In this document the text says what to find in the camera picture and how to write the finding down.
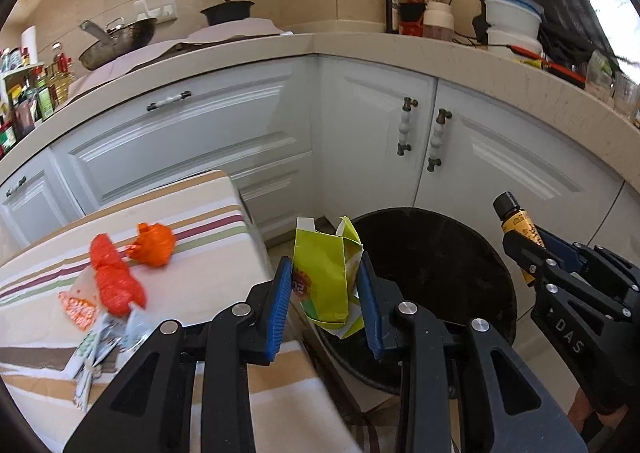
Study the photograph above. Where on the clear plastic wrapper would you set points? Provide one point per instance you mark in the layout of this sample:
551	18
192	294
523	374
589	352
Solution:
135	328

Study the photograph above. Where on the white lower drawer front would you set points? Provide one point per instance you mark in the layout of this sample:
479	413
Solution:
280	193

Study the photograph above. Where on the pink stove cover cloth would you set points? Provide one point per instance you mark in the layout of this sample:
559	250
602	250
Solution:
150	55

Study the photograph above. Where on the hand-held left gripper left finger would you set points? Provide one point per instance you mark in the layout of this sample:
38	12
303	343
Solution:
277	313

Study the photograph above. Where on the clear glass jar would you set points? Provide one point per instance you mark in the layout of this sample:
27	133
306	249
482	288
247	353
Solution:
600	73
627	95

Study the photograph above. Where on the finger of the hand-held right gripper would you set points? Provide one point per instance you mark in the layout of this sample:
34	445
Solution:
560	249
525	258

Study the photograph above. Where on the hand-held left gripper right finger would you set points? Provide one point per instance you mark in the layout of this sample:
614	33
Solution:
370	313

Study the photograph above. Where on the white paper towel roll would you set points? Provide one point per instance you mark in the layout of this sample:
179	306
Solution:
29	45

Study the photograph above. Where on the beige countertop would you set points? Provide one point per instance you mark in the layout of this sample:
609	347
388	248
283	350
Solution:
350	45

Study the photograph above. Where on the small yellow label bottle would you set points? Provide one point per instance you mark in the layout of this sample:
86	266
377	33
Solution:
515	220

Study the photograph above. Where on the small yellow packet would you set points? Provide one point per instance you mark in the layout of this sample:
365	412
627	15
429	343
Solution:
532	62

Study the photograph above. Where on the red black container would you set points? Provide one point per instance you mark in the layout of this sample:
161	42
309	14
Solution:
412	12

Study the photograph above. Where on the black trash bin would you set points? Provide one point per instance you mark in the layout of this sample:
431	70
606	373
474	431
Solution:
440	258

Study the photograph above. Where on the rack of condiment bottles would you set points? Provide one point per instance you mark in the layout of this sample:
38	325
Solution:
35	93

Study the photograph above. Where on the orange crumpled wrapper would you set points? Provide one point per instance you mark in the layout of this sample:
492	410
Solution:
155	245

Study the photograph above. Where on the striped tablecloth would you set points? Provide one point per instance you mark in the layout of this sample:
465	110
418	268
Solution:
200	213

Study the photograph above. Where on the dark oil bottle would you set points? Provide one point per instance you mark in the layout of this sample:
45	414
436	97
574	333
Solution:
392	8

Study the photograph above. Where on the green yellow carton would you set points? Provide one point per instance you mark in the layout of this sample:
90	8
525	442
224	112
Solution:
325	278

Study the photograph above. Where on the black lidded pot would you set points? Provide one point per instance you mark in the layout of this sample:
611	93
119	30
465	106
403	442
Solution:
227	13

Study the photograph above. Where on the white narrow cabinet door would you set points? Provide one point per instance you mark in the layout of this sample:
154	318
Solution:
40	198

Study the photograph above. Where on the white green printed sachet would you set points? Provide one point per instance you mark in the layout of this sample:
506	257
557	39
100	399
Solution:
97	345

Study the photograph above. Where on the white jar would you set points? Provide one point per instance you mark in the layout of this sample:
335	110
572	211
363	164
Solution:
439	15

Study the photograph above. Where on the steel wok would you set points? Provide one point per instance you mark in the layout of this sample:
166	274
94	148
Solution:
120	40

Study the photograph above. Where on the white corner cabinet door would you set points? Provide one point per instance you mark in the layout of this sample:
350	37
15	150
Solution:
365	133

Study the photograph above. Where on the red plastic bag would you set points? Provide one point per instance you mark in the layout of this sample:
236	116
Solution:
117	283

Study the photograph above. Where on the black power adapter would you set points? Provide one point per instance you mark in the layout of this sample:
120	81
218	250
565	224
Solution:
481	28

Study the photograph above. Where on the white orange snack wrapper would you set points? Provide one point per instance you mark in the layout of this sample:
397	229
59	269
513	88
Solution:
80	305

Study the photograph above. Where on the white wide drawer front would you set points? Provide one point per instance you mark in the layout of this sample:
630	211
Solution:
200	133

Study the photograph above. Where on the white large cabinet door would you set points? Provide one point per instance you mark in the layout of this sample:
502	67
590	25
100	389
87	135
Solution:
525	173

